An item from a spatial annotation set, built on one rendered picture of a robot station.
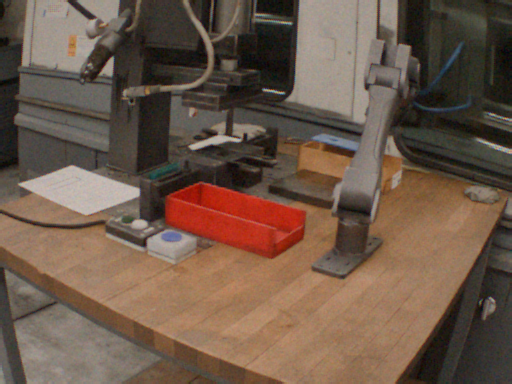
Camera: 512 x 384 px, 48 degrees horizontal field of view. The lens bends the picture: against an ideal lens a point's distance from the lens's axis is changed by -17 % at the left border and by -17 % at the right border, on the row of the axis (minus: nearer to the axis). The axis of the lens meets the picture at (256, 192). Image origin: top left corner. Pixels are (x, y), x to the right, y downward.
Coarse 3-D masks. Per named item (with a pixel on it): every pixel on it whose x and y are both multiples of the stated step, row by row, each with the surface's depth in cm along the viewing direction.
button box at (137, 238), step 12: (12, 216) 129; (120, 216) 128; (132, 216) 129; (108, 228) 124; (120, 228) 123; (132, 228) 123; (144, 228) 123; (156, 228) 124; (120, 240) 123; (132, 240) 121; (144, 240) 120
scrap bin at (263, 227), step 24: (192, 192) 139; (216, 192) 140; (168, 216) 133; (192, 216) 129; (216, 216) 126; (240, 216) 138; (264, 216) 135; (288, 216) 132; (216, 240) 128; (240, 240) 125; (264, 240) 122; (288, 240) 126
